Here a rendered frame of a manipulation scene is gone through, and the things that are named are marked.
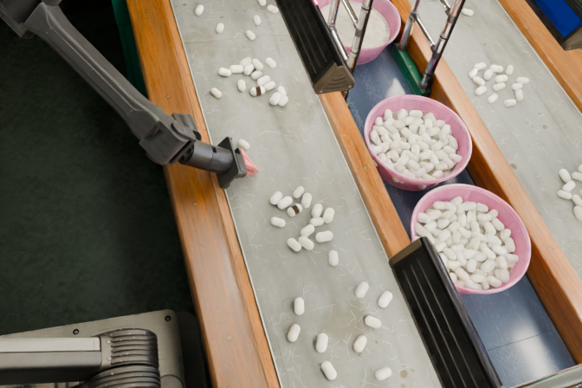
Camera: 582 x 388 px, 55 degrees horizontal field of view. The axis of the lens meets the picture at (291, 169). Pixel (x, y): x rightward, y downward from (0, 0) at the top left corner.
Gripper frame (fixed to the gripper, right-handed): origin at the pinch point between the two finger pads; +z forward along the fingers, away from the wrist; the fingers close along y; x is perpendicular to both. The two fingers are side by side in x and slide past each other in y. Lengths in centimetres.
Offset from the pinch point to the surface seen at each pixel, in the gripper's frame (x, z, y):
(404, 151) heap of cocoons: -22.2, 31.1, -1.5
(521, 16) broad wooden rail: -59, 70, 35
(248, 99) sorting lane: -1.5, 4.4, 22.6
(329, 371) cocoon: -1.3, 1.7, -47.1
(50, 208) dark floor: 96, 2, 50
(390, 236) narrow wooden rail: -15.7, 18.2, -23.8
